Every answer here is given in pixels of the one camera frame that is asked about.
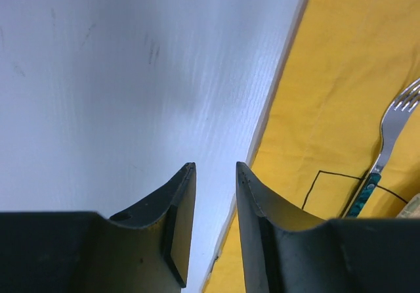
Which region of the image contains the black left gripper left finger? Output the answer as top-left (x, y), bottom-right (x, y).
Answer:
top-left (1, 162), bottom-right (196, 292)

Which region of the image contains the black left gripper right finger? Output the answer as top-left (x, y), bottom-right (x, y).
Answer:
top-left (236, 162), bottom-right (419, 292)

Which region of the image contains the fork with green handle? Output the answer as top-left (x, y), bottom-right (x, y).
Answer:
top-left (340, 79), bottom-right (419, 217)

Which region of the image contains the round woven bamboo plate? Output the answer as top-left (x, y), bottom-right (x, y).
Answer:
top-left (396, 193), bottom-right (420, 219)

